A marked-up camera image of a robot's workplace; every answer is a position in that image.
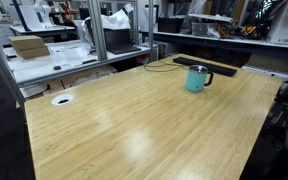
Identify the black laptop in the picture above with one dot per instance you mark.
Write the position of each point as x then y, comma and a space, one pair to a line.
119, 42

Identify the black box on shelf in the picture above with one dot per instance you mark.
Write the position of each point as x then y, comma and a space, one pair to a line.
169, 25

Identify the white crumpled plastic bag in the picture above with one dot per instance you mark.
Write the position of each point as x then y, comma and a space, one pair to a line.
117, 21

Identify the black computer keyboard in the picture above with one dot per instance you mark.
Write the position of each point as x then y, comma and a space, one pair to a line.
211, 67

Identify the flat cardboard under bench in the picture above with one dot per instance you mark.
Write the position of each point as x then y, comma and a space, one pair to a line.
65, 82

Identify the long grey shelf bench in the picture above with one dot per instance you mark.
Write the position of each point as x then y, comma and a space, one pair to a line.
184, 38

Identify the stacked cardboard boxes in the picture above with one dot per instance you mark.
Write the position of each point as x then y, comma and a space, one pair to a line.
29, 46

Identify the black chair at right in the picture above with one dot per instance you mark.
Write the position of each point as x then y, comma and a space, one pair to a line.
269, 157

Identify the teal mug with black handle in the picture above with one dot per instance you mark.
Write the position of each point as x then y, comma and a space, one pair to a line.
197, 78

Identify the white table cable grommet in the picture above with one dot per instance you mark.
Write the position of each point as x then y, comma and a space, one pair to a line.
62, 99

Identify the aluminium frame post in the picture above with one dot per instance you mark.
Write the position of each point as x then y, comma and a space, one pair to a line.
97, 29

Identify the white workbench with frame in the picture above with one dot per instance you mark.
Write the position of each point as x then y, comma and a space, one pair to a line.
72, 58

